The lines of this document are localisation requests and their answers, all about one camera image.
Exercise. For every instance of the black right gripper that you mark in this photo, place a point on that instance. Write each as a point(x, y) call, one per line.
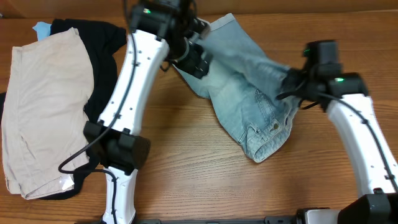
point(292, 81)

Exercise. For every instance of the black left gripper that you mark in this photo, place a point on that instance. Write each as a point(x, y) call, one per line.
point(197, 64)

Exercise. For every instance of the light blue denim shorts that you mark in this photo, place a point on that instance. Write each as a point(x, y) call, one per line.
point(243, 84)

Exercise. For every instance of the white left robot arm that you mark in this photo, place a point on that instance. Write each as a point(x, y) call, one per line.
point(159, 31)

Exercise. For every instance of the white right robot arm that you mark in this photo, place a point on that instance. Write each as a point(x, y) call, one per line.
point(346, 100)

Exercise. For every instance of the brown cardboard backdrop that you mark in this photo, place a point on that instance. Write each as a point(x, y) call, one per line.
point(113, 8)

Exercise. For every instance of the beige cotton shorts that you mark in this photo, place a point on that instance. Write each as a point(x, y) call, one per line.
point(43, 118)

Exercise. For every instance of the light blue folded garment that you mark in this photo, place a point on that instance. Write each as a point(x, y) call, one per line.
point(42, 30)

